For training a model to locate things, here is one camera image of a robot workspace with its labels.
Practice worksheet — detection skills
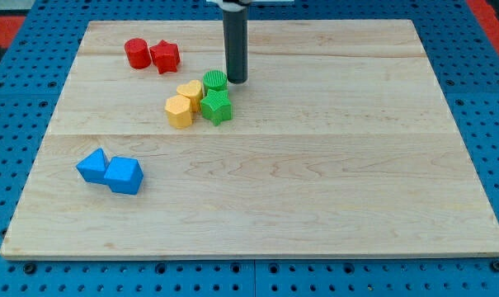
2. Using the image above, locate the green star block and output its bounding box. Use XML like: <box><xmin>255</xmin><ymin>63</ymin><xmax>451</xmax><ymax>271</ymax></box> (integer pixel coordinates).
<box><xmin>200</xmin><ymin>89</ymin><xmax>233</xmax><ymax>126</ymax></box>

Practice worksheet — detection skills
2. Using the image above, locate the green cylinder block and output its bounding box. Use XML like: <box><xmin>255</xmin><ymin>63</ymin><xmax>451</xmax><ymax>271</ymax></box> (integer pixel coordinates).
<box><xmin>202</xmin><ymin>70</ymin><xmax>228</xmax><ymax>94</ymax></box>

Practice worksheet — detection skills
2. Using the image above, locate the yellow heart block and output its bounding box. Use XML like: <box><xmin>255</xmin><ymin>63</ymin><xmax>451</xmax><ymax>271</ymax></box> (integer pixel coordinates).
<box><xmin>177</xmin><ymin>80</ymin><xmax>204</xmax><ymax>112</ymax></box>

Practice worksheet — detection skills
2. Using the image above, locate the yellow hexagon block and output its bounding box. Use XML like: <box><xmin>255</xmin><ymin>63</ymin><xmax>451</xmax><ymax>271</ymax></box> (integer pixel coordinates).
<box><xmin>165</xmin><ymin>95</ymin><xmax>192</xmax><ymax>129</ymax></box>

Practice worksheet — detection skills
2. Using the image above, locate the wooden board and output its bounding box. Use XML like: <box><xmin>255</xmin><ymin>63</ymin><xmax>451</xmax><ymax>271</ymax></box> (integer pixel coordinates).
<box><xmin>0</xmin><ymin>20</ymin><xmax>499</xmax><ymax>261</ymax></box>

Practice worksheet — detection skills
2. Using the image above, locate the red star block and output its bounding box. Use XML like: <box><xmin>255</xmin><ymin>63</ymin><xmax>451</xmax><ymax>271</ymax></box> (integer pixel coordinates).
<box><xmin>149</xmin><ymin>40</ymin><xmax>181</xmax><ymax>74</ymax></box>

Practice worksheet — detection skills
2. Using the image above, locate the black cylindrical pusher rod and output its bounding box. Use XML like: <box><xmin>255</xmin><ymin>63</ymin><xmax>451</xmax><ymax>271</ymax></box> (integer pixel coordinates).
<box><xmin>220</xmin><ymin>2</ymin><xmax>248</xmax><ymax>84</ymax></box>

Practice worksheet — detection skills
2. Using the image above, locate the blue cube block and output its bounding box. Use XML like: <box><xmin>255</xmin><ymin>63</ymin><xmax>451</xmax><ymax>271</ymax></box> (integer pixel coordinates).
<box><xmin>103</xmin><ymin>157</ymin><xmax>144</xmax><ymax>195</ymax></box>

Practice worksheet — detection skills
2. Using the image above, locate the red cylinder block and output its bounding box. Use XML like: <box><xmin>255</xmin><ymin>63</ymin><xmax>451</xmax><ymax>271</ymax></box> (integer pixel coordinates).
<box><xmin>124</xmin><ymin>38</ymin><xmax>152</xmax><ymax>69</ymax></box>

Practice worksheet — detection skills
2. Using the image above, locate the blue triangle block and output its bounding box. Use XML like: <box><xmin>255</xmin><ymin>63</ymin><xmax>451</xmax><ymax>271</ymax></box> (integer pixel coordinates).
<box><xmin>76</xmin><ymin>148</ymin><xmax>109</xmax><ymax>184</ymax></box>

